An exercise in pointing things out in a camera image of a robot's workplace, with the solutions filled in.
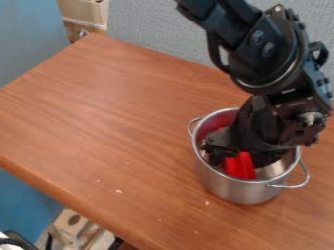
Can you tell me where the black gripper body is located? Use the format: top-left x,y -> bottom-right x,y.
201,91 -> 333,166

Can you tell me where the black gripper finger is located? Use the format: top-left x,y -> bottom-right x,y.
203,146 -> 239,166

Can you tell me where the red plastic block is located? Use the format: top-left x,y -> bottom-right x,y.
225,152 -> 256,180

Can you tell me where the stainless steel pot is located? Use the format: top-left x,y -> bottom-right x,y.
189,108 -> 310,205

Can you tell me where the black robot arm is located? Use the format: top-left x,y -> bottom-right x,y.
175,0 -> 333,166

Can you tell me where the black and white object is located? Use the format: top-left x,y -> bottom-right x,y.
0,231 -> 38,250

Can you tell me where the wooden frame under table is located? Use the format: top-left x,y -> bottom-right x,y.
35,209 -> 115,250

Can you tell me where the wooden post with bolt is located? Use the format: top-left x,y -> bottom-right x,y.
58,0 -> 110,43

